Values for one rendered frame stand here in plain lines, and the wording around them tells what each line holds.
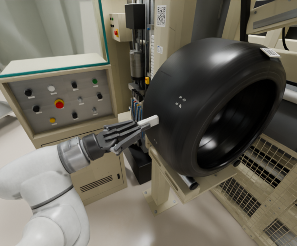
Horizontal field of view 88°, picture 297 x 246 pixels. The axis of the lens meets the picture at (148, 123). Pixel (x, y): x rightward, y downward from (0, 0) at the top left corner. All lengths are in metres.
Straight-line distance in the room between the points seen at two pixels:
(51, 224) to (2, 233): 1.59
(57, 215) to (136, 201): 1.31
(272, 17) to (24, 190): 1.03
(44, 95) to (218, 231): 1.67
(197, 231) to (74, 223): 1.31
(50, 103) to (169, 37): 0.76
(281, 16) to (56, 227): 1.01
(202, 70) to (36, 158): 0.48
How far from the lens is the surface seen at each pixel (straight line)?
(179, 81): 0.49
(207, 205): 1.79
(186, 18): 0.79
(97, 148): 0.44
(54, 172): 0.46
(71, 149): 0.45
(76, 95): 1.07
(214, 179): 0.94
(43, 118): 1.14
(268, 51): 0.59
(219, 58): 0.50
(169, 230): 1.62
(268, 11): 0.94
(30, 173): 0.47
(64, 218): 0.46
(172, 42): 0.76
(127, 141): 0.44
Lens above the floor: 1.52
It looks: 36 degrees down
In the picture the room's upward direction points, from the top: straight up
